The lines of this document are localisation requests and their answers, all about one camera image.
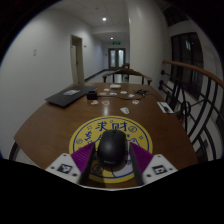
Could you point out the small orange-white sticker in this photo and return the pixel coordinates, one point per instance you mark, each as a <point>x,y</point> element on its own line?
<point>94,102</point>
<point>105,103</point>

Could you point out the dark framed window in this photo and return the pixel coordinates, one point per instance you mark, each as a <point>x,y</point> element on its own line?
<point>186,60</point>

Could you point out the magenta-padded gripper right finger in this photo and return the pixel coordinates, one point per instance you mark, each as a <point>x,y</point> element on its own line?
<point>160,168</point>

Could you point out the small red-white sticker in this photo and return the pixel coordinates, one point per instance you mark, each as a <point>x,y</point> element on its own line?
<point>135,102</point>

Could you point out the round ceiling light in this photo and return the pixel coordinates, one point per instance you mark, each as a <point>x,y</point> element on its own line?
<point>104,19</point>

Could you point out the white wall switch plate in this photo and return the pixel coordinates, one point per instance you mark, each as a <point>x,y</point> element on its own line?
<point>34,52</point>

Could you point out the white oval sticker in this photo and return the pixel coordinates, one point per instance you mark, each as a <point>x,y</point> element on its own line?
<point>124,110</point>

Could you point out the black railing with wooden handrail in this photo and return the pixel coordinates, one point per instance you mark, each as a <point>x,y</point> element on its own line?
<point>200,70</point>

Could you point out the small white box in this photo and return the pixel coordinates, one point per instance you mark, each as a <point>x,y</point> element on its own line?
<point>115,86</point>

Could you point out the wooden armchair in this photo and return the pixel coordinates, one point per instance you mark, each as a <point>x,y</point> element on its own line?
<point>128,71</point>

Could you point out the black computer mouse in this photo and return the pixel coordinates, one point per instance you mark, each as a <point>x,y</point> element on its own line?
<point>111,148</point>

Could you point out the green exit sign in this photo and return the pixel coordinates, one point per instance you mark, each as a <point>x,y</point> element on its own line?
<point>116,42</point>

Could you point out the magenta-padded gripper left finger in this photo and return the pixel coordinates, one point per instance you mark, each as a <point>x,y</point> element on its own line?
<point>65,167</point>

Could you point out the small white sticker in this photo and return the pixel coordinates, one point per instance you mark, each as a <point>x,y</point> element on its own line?
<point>113,94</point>
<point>106,89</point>
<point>123,92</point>
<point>131,95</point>

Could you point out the closed dark laptop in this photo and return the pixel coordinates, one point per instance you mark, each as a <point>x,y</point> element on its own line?
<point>68,96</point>

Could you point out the small black box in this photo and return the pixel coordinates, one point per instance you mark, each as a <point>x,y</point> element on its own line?
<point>92,95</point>

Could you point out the glass double door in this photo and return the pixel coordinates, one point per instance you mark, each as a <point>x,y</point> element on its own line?
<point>117,58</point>

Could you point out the round yellow cartoon mouse pad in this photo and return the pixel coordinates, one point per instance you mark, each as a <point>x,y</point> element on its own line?
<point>86,133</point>

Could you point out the pale side door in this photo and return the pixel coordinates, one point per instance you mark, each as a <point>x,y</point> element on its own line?
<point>76,60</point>

